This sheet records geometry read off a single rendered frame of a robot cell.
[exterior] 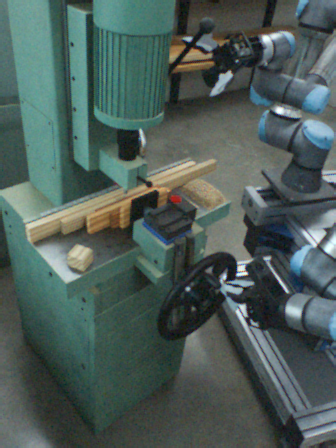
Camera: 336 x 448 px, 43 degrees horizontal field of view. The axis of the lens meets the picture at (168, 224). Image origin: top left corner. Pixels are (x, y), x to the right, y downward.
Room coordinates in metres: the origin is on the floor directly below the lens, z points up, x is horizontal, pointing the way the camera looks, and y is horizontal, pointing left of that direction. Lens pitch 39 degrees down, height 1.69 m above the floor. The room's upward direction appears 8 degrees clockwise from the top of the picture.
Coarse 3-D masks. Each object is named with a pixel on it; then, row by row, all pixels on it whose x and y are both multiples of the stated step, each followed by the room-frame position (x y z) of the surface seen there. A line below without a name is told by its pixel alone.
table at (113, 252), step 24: (216, 216) 1.08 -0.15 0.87; (48, 240) 0.83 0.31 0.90; (72, 240) 0.84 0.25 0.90; (96, 240) 0.86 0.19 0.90; (120, 240) 0.87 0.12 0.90; (48, 264) 0.75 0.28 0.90; (96, 264) 0.77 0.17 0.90; (120, 264) 0.81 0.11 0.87; (144, 264) 0.82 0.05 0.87; (72, 288) 0.70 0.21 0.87
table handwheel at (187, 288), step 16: (208, 256) 0.79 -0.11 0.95; (224, 256) 0.82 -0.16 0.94; (192, 272) 0.74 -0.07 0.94; (176, 288) 0.71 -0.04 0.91; (192, 288) 0.79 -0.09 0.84; (208, 288) 0.80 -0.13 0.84; (176, 304) 0.71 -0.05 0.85; (192, 304) 0.76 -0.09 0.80; (208, 304) 0.78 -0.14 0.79; (160, 320) 0.68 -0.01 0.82; (176, 336) 0.72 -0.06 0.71
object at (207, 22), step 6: (204, 18) 1.05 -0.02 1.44; (210, 18) 1.06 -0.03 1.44; (204, 24) 1.04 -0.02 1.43; (210, 24) 1.04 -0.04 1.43; (204, 30) 1.04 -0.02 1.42; (210, 30) 1.04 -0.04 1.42; (198, 36) 1.06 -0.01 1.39; (192, 42) 1.07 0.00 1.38; (186, 48) 1.09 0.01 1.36; (180, 54) 1.10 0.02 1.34; (186, 54) 1.09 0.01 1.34; (174, 60) 1.11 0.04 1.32; (180, 60) 1.10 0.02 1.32; (174, 66) 1.11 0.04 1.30; (168, 72) 1.13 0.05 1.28
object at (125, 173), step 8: (112, 144) 1.08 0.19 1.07; (104, 152) 1.04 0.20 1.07; (112, 152) 1.04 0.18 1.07; (104, 160) 1.03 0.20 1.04; (112, 160) 1.01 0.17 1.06; (120, 160) 1.00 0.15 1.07; (136, 160) 1.01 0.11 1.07; (144, 160) 1.02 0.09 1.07; (104, 168) 1.03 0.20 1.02; (112, 168) 1.01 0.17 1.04; (120, 168) 0.98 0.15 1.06; (128, 168) 0.97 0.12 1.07; (136, 168) 0.98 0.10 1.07; (144, 168) 1.00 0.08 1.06; (112, 176) 1.01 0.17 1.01; (120, 176) 0.98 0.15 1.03; (128, 176) 0.96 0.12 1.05; (136, 176) 0.98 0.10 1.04; (144, 176) 1.00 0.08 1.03; (120, 184) 0.98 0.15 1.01; (128, 184) 0.96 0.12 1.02; (136, 184) 0.98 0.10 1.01
